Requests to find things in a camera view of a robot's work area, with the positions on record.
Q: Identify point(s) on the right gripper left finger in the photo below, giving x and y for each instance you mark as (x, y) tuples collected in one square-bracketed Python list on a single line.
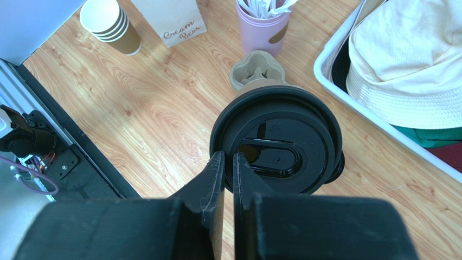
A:
[(199, 227)]

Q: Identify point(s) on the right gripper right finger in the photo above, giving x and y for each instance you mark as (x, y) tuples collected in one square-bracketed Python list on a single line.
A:
[(251, 228)]

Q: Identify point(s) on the black coffee cup lid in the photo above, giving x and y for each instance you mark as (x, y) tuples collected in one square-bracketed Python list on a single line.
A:
[(290, 138)]

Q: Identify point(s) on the single paper cup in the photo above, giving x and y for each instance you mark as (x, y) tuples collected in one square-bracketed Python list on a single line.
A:
[(260, 83)]

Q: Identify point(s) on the cardboard cup carrier tray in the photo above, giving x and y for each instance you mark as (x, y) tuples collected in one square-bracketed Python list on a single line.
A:
[(256, 65)]

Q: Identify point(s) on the white paper takeout bag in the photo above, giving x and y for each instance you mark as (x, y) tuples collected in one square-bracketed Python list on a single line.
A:
[(175, 21)]

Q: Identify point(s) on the stack of paper cups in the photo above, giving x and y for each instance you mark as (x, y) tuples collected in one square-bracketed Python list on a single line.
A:
[(109, 23)]

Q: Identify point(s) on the stack of black lids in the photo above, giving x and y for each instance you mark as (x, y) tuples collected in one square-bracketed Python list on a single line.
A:
[(338, 169)]

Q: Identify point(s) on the pink straw holder cup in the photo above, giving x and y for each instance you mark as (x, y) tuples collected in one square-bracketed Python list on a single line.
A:
[(262, 34)]

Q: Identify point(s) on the white plastic basket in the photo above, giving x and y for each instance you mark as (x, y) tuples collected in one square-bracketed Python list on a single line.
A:
[(332, 67)]

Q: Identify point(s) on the wrapped white straws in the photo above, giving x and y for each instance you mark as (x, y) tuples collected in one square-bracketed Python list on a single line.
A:
[(266, 9)]

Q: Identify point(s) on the green cloth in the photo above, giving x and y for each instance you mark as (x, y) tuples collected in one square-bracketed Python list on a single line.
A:
[(432, 138)]

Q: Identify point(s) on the beige bucket hat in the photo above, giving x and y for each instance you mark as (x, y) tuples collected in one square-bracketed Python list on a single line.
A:
[(405, 63)]

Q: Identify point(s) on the dark red cloth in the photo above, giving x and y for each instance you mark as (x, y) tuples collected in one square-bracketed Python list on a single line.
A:
[(450, 154)]

